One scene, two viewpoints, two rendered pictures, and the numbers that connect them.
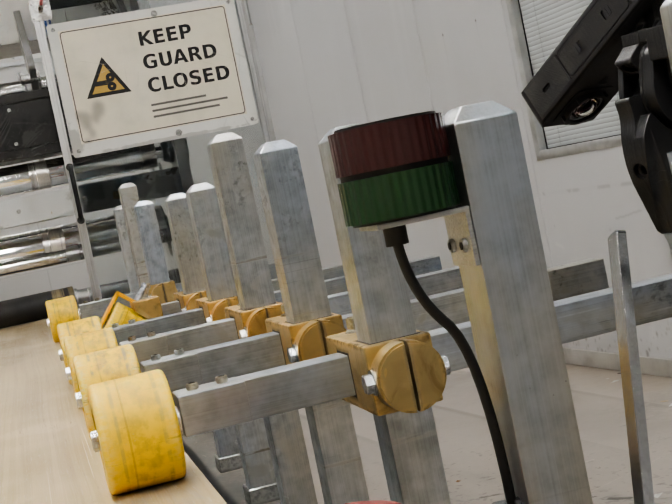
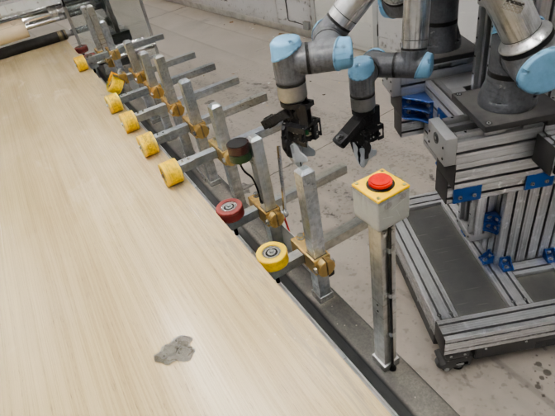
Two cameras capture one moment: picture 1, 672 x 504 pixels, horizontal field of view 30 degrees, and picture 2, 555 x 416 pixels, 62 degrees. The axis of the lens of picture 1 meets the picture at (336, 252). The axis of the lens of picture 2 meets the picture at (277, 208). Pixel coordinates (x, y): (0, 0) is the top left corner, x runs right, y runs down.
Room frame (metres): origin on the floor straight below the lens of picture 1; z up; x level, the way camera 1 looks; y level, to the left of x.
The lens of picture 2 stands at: (-0.43, 0.08, 1.69)
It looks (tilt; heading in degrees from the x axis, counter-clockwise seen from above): 37 degrees down; 350
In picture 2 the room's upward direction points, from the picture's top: 12 degrees counter-clockwise
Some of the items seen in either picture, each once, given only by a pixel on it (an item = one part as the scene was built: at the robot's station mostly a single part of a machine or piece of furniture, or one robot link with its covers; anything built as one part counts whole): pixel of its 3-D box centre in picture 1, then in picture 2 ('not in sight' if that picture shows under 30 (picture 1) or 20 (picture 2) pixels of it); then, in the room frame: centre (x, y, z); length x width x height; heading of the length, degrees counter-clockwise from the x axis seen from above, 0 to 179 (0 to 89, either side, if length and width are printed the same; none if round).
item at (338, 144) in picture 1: (389, 145); (238, 146); (0.64, -0.04, 1.10); 0.06 x 0.06 x 0.02
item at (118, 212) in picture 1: (142, 309); (97, 44); (2.84, 0.46, 0.90); 0.03 x 0.03 x 0.48; 14
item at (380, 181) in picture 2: not in sight; (380, 182); (0.16, -0.21, 1.22); 0.04 x 0.04 x 0.02
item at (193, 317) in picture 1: (265, 303); (164, 82); (1.68, 0.11, 0.95); 0.50 x 0.04 x 0.04; 104
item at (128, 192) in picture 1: (150, 297); (104, 46); (2.60, 0.40, 0.93); 0.03 x 0.03 x 0.48; 14
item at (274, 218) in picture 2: not in sight; (265, 210); (0.67, -0.08, 0.85); 0.13 x 0.06 x 0.05; 14
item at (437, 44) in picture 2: not in sight; (439, 31); (1.05, -0.89, 1.09); 0.15 x 0.15 x 0.10
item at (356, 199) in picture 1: (398, 193); (239, 154); (0.64, -0.04, 1.07); 0.06 x 0.06 x 0.02
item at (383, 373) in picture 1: (384, 368); (224, 151); (0.92, -0.02, 0.95); 0.13 x 0.06 x 0.05; 14
